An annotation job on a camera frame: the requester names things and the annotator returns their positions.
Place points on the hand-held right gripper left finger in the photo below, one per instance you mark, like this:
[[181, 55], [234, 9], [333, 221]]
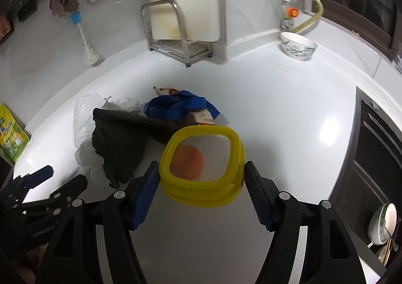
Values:
[[145, 196]]

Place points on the metal cutting board rack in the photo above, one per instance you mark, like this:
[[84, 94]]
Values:
[[182, 50]]

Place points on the white patterned bowl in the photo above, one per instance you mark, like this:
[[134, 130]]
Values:
[[296, 46]]

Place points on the blue and white bottle brush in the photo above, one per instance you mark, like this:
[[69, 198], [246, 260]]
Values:
[[89, 56]]

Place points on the black sink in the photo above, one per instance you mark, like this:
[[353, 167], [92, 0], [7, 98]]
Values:
[[370, 152]]

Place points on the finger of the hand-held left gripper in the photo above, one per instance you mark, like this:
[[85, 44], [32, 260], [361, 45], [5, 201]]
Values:
[[70, 189], [39, 175]]

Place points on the clear plastic cup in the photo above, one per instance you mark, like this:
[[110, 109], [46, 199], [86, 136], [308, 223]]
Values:
[[82, 114]]

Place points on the crumpled white tissue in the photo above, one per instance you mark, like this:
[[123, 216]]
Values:
[[125, 105]]

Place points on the dark green cloth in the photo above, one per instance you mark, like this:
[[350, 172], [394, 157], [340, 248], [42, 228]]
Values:
[[119, 145]]

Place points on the black wall hook block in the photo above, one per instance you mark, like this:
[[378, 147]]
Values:
[[27, 10]]

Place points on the yellow plastic container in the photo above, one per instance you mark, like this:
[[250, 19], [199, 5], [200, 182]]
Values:
[[201, 198]]

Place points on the orange fruit piece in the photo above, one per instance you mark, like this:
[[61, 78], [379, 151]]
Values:
[[187, 163]]

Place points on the green printed packet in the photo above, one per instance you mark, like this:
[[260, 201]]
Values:
[[11, 136]]

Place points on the white fitting with orange cap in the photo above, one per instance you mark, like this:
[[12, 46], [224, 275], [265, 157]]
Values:
[[291, 13]]

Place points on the orange printed packet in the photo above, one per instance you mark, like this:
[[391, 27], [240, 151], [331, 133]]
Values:
[[4, 28]]

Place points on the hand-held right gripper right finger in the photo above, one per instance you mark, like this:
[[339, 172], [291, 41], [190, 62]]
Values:
[[258, 199]]

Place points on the white plastic bag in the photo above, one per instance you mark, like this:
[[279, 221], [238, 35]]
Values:
[[85, 155]]

